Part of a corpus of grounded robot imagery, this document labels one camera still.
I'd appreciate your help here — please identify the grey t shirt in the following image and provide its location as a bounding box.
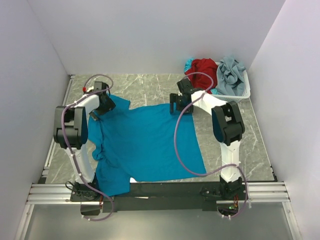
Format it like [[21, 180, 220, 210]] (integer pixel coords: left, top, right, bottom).
[[215, 56, 246, 97]]

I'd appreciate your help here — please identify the red t shirt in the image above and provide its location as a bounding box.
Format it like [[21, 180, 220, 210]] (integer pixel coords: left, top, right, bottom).
[[184, 58, 218, 94]]

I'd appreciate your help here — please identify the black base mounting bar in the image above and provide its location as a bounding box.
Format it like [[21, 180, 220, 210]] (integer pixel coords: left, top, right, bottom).
[[70, 181, 248, 216]]

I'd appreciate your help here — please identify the aluminium rail frame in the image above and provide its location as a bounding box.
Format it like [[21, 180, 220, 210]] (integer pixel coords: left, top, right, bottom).
[[14, 72, 301, 240]]

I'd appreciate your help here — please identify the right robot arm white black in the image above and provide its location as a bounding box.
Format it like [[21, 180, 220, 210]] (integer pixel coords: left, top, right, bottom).
[[169, 77, 245, 199]]

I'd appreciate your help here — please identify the white laundry basket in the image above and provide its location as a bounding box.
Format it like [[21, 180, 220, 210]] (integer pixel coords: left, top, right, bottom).
[[186, 61, 251, 99]]

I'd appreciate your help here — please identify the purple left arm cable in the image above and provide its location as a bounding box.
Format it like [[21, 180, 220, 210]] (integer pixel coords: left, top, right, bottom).
[[61, 73, 117, 223]]

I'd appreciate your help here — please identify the light blue garment in basket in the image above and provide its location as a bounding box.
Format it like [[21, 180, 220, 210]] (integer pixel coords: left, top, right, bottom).
[[183, 58, 194, 73]]

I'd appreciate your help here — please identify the blue t shirt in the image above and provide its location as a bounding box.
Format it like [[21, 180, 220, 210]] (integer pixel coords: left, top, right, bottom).
[[88, 95, 206, 196]]

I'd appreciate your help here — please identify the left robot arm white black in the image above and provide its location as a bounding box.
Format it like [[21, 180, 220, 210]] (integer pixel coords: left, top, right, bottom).
[[53, 81, 116, 202]]

